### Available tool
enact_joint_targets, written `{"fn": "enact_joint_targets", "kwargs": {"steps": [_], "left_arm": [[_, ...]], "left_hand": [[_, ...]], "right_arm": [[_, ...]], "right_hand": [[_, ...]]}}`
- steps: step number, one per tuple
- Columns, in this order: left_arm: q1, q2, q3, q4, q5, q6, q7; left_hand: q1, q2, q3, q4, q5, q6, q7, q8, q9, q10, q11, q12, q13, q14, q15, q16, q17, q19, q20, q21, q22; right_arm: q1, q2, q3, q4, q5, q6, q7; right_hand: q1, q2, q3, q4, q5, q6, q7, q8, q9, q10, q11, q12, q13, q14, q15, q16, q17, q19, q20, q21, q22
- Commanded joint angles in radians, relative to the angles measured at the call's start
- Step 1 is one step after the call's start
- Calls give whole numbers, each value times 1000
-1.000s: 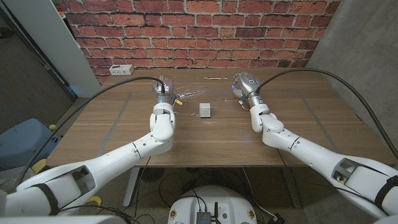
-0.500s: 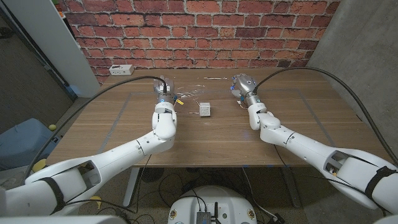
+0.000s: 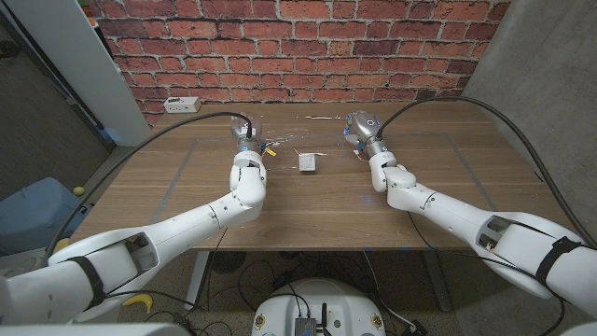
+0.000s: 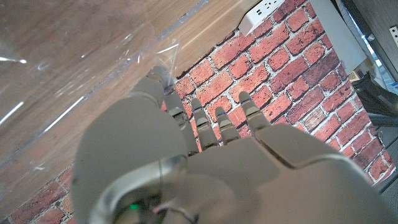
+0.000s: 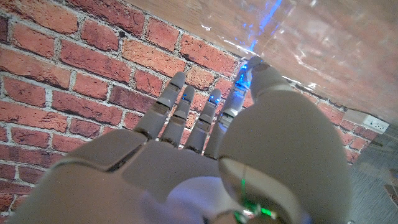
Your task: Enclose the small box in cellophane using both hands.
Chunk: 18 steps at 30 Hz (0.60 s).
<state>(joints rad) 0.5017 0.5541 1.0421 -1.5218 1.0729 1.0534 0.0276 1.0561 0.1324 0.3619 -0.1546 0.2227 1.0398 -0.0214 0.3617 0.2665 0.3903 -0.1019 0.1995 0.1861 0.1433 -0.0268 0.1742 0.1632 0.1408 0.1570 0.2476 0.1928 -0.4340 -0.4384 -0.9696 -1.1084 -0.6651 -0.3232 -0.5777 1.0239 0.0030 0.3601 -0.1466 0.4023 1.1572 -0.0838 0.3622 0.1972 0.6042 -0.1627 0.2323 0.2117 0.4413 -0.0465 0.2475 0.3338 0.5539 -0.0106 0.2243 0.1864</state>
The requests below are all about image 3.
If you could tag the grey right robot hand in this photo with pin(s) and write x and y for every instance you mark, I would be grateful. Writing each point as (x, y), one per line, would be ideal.
(365, 128)

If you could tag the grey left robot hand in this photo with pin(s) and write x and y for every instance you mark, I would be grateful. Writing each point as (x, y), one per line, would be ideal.
(246, 135)

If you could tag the small white box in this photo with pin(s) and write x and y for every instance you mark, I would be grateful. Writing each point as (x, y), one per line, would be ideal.
(307, 162)

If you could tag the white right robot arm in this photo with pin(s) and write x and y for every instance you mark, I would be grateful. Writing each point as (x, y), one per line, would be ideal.
(466, 219)

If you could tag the white left shoulder shell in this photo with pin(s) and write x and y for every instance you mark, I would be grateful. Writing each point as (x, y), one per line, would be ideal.
(93, 330)

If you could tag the white right shoulder shell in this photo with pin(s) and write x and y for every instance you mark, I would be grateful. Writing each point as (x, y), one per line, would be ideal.
(583, 331)

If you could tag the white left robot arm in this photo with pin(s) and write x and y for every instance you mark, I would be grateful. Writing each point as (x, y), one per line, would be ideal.
(186, 228)

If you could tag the grey electronics box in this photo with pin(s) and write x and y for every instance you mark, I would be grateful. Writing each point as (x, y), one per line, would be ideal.
(305, 326)

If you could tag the right wrist plug lead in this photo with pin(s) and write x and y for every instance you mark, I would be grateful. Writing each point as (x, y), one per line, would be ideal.
(356, 152)

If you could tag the wrist plug lead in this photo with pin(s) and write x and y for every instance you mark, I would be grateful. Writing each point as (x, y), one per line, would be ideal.
(270, 152)
(356, 152)

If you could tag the left wrist plug lead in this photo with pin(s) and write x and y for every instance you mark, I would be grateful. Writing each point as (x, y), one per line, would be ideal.
(270, 152)

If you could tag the white power strip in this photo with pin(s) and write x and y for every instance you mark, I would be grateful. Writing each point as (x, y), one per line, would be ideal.
(182, 105)

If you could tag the red brick print backdrop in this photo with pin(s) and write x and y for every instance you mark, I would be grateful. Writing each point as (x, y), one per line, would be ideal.
(298, 51)

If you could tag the black round floor disc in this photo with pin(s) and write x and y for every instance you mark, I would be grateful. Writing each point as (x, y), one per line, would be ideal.
(226, 262)

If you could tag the white table leg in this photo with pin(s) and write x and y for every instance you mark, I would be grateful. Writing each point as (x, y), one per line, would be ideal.
(196, 284)

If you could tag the grey table leg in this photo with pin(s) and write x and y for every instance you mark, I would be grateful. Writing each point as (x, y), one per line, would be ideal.
(438, 280)

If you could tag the white pillar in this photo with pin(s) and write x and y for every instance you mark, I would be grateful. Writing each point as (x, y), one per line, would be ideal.
(84, 70)

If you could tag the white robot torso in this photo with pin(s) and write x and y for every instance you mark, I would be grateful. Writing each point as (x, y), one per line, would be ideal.
(345, 303)

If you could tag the yellow-green ball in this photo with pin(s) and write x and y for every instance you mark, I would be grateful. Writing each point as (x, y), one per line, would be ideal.
(79, 191)

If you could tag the black antenna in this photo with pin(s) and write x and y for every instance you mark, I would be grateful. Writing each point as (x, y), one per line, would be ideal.
(324, 317)

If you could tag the yellow toy banana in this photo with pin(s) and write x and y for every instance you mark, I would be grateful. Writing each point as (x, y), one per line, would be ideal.
(140, 301)

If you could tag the black floor plug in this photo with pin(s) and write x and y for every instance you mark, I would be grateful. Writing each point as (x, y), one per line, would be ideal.
(416, 329)

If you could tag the yellow foam pad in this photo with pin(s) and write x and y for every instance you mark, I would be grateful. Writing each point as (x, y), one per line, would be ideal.
(63, 243)

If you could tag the blue plastic bin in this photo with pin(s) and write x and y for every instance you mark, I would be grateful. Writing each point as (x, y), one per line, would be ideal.
(28, 214)

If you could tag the grey perforated wall panel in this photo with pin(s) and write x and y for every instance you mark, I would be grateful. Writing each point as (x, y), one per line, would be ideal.
(37, 130)

